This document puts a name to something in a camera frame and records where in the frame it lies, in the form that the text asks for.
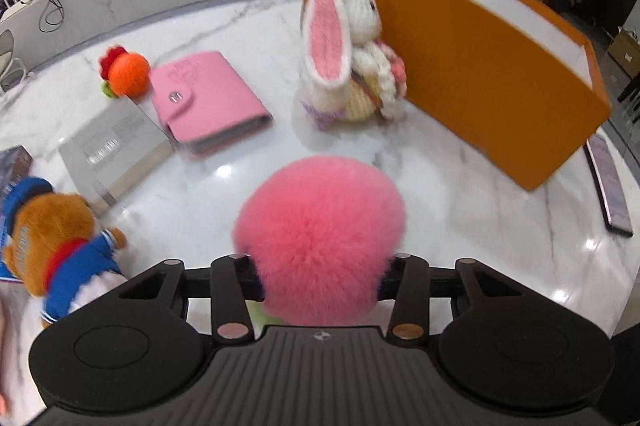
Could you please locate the pink snap wallet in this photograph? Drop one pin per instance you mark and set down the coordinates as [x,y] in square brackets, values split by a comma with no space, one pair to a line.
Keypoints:
[204,104]

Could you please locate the dark picture book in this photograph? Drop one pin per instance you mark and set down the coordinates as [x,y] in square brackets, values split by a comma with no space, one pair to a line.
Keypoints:
[15,164]

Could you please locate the orange crocheted ball toy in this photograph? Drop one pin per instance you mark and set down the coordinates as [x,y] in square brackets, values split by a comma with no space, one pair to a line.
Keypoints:
[124,73]

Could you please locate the orange storage box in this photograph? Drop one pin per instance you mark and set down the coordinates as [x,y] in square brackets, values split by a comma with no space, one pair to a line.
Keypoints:
[510,77]

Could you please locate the brown bear blue outfit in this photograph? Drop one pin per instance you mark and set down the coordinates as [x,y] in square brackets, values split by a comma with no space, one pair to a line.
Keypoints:
[57,250]

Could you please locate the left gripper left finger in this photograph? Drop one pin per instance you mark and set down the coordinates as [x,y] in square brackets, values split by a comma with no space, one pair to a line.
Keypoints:
[233,280]

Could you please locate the pink fluffy pompom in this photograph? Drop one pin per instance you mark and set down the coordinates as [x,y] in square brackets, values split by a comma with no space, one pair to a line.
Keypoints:
[321,233]

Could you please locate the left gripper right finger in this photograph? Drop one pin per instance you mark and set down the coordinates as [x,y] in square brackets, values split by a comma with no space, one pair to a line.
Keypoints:
[407,282]

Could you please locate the black remote control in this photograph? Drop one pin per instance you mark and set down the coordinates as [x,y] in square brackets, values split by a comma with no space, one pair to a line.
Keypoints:
[610,190]

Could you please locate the grey book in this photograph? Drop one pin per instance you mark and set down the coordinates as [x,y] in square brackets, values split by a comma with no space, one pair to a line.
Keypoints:
[112,153]

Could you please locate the crocheted white pink rabbit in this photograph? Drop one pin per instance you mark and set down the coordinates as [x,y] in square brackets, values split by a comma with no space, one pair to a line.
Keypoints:
[347,73]

